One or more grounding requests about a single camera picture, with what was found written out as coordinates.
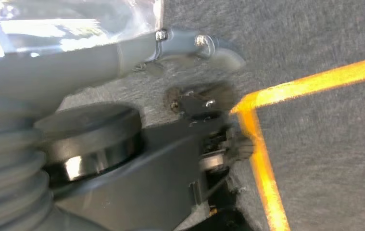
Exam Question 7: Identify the yellow floor tape square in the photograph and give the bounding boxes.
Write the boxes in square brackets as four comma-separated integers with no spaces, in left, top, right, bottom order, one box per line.
[230,54,365,231]

